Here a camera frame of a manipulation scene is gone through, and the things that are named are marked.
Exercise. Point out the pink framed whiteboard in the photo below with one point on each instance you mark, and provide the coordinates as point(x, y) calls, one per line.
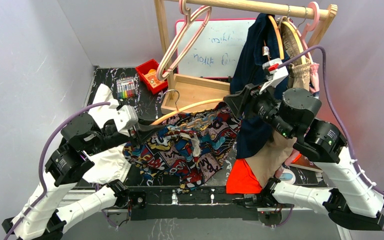
point(216, 52)

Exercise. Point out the beige plastic hanger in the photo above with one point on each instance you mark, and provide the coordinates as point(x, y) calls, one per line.
point(164, 69)

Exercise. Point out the pink patterned garment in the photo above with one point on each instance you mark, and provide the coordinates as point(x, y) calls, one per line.
point(303, 76)

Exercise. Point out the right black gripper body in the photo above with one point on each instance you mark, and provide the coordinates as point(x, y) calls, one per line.
point(268, 109)

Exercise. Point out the navy blue shorts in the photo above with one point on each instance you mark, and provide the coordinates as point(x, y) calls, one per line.
point(254, 133)

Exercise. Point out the orange card box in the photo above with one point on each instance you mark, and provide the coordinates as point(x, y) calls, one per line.
point(152, 79)

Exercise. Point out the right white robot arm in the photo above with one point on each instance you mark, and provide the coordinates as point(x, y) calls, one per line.
point(351, 203)

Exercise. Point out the comic print shorts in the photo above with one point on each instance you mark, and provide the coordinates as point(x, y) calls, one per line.
point(191, 146)

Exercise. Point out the orange shorts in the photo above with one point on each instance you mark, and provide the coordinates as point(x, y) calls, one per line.
point(241, 179)

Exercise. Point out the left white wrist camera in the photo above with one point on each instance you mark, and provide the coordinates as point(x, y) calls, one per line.
point(125, 117)

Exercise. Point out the marker pen pack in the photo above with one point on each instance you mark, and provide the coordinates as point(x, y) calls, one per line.
point(126, 88)

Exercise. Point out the beige shorts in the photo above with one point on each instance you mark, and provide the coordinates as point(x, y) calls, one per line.
point(263, 163)

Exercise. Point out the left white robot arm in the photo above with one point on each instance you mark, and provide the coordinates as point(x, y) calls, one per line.
point(42, 218)

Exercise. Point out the white cloth garment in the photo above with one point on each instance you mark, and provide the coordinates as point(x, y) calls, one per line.
point(111, 164)

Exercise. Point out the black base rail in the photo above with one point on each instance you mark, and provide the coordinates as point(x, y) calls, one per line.
point(208, 202)

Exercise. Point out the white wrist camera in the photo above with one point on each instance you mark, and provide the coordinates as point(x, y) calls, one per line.
point(275, 74)
point(125, 117)

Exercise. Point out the red plastic bin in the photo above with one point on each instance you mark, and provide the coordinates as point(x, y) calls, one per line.
point(143, 69)

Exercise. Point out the yellow hanger with beige shorts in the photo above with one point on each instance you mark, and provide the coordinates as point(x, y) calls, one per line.
point(290, 39)

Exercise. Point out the wooden clothes rack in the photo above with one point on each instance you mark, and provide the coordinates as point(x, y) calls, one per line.
point(195, 89)

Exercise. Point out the orange hanger with navy shorts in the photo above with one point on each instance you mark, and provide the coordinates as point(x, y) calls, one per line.
point(275, 39)

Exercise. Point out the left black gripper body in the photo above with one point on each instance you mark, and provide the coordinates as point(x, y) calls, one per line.
point(107, 140)

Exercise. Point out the dark book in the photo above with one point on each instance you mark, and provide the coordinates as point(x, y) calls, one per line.
point(302, 162)

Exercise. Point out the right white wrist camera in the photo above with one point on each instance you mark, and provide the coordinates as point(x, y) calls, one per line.
point(275, 74)

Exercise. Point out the pink hanger far right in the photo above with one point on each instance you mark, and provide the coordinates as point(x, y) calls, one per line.
point(309, 27)

